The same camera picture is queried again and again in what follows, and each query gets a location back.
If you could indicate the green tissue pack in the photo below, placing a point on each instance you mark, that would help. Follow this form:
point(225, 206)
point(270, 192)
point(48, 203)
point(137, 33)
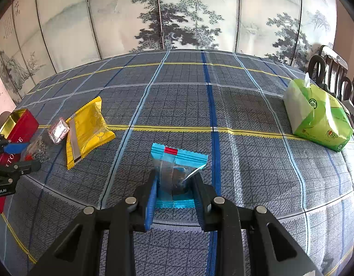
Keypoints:
point(315, 115)

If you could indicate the painted landscape folding screen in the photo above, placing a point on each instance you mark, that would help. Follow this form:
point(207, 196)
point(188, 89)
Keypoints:
point(194, 5)

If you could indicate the dark speckled snack packet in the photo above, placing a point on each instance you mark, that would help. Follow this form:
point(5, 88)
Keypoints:
point(40, 148)

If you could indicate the red tin box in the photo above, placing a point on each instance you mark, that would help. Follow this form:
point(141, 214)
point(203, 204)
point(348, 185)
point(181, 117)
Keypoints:
point(21, 128)

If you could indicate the small clear brown cake packet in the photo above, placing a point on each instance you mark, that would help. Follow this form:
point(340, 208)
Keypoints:
point(58, 130)

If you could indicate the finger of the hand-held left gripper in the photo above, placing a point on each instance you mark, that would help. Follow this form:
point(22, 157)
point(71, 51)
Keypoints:
point(21, 167)
point(16, 147)

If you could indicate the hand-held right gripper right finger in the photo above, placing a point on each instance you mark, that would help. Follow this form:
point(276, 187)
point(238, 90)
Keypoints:
point(198, 204)

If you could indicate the yellow snack packet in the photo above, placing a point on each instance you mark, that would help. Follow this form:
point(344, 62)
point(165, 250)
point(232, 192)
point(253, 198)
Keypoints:
point(90, 129)

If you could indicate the blue-edged clear snack packet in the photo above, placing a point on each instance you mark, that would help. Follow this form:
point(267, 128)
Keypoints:
point(168, 161)

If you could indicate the blue plaid tablecloth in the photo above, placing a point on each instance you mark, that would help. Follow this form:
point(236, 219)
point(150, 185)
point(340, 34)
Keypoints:
point(251, 120)

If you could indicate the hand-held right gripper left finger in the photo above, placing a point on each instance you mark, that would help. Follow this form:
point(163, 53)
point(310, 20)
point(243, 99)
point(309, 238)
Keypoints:
point(151, 204)

